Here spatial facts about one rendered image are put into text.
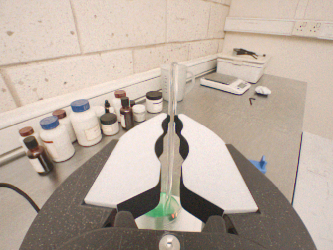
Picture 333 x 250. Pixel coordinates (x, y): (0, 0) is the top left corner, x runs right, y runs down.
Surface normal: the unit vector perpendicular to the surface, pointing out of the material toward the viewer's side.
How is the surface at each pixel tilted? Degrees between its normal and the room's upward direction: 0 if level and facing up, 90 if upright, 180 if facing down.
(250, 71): 93
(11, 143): 90
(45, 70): 90
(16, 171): 0
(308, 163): 0
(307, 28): 90
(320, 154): 0
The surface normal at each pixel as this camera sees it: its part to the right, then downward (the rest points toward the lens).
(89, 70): 0.77, 0.36
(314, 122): -0.63, 0.41
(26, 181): 0.02, -0.84
